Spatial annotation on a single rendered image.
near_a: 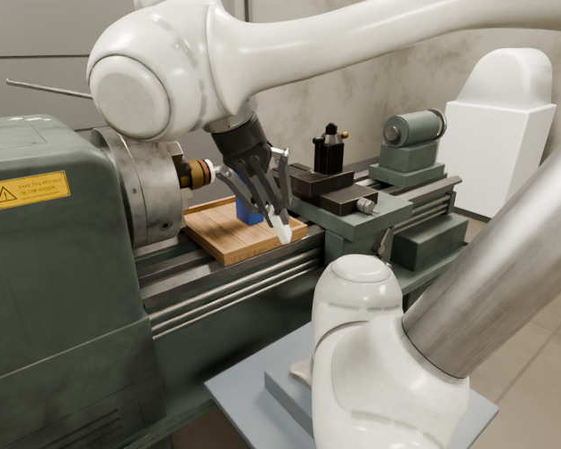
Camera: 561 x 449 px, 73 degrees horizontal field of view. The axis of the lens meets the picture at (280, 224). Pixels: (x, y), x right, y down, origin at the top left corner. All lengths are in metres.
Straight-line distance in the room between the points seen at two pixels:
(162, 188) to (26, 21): 2.07
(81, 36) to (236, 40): 2.58
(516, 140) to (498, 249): 3.08
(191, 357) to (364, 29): 1.07
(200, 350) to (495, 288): 1.00
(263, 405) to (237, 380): 0.09
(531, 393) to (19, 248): 2.03
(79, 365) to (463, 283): 0.76
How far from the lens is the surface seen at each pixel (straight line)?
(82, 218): 0.79
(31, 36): 2.88
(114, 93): 0.35
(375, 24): 0.43
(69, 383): 0.97
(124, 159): 0.93
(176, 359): 1.29
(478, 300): 0.46
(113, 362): 0.97
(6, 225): 0.77
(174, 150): 0.99
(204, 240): 1.14
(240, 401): 0.88
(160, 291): 1.02
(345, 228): 1.20
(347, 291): 0.64
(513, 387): 2.17
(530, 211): 0.45
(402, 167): 1.72
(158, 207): 0.94
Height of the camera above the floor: 1.42
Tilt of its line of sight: 26 degrees down
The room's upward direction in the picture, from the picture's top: straight up
